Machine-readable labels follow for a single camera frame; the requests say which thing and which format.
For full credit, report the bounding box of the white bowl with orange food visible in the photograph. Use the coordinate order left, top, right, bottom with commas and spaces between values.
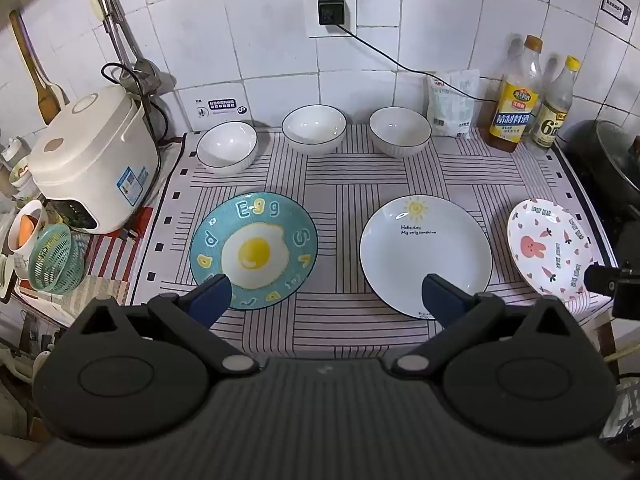
7, 200, 49, 257

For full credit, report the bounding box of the pink rabbit print plate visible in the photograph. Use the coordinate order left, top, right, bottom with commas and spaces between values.
507, 198, 597, 303

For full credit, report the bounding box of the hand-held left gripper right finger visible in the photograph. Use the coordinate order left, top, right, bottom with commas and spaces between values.
390, 274, 582, 379

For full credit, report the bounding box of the white salt bag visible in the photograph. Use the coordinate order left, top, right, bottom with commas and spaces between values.
426, 69, 481, 138

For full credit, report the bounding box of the metal ladle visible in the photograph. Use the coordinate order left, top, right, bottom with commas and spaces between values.
102, 0, 162, 88

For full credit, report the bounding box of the wooden chopstick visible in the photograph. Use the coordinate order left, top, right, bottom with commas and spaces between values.
602, 341, 640, 364

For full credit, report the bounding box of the small ceramic jar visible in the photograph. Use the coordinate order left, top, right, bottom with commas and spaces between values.
0, 137, 42, 201

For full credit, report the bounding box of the white rice cooker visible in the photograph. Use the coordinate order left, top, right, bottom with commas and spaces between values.
27, 85, 161, 235

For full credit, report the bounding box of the striped table cloth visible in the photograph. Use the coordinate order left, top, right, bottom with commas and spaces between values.
120, 122, 621, 361

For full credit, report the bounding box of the large amber sauce bottle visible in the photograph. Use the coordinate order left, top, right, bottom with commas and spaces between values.
487, 35, 544, 153

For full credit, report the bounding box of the wooden spatula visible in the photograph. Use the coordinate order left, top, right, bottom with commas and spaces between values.
9, 10, 65, 126

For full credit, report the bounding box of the green plastic basket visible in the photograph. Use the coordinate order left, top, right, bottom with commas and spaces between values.
28, 223, 86, 295

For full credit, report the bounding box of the black wall sticker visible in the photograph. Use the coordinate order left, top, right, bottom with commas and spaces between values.
207, 97, 240, 117
600, 0, 632, 26

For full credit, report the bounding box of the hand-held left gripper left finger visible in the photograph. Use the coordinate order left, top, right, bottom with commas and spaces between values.
67, 274, 261, 377

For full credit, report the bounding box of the white wall socket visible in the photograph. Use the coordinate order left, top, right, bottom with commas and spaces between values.
306, 0, 358, 39

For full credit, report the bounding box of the rice cooker power cable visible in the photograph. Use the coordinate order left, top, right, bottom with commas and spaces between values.
101, 62, 172, 147

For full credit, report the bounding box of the teal fried egg plate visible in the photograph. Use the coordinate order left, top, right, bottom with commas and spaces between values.
189, 192, 319, 311

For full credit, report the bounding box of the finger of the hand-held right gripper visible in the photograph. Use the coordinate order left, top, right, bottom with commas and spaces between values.
584, 263, 621, 297

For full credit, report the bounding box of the small clear vinegar bottle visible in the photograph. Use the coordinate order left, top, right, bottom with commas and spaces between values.
530, 55, 581, 150

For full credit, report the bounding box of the black wok with lid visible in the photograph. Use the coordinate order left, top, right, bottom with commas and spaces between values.
555, 119, 640, 221

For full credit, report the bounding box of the black charger plug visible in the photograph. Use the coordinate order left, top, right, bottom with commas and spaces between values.
318, 0, 346, 26

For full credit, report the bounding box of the white sun print plate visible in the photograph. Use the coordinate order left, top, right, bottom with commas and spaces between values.
359, 195, 494, 321

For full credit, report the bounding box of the red striped cloth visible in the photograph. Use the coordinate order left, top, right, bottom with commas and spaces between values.
75, 207, 153, 306

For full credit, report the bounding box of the white ribbed bowl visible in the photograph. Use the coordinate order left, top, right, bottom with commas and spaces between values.
369, 106, 433, 159
281, 105, 348, 157
196, 121, 259, 177

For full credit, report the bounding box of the black charger cable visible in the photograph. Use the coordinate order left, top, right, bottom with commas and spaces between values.
334, 22, 501, 106

